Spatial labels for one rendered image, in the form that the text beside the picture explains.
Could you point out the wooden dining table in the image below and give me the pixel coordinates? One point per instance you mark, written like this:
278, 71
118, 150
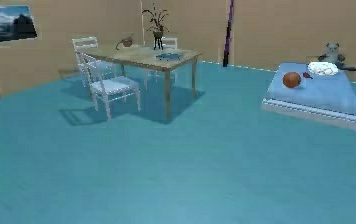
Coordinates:
152, 58

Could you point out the white slatted chair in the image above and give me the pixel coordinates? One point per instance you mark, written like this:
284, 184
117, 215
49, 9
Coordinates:
111, 86
86, 46
171, 42

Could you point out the brown kettle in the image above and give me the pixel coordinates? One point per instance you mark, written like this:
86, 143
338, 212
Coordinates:
127, 42

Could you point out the potted house plant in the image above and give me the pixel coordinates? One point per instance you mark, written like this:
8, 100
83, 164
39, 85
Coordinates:
157, 26

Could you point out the purple black pole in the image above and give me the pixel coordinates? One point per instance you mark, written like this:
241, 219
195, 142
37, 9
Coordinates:
228, 33

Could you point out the orange ball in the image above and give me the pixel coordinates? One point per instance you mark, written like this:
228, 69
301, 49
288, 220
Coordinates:
291, 80

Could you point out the small dark red object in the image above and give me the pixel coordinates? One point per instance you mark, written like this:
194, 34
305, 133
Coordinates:
307, 75

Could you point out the blue bed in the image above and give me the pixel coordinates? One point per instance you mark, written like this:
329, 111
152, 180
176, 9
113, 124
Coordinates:
316, 95

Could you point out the white pillow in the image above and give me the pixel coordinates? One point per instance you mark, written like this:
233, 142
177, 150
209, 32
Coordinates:
322, 68

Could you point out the grey teddy bear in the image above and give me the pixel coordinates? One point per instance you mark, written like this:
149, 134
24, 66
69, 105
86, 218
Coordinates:
332, 53

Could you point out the black bat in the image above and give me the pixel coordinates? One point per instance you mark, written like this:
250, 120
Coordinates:
352, 68

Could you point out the framed landscape picture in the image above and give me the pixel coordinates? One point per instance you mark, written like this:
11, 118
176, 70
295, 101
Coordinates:
9, 24

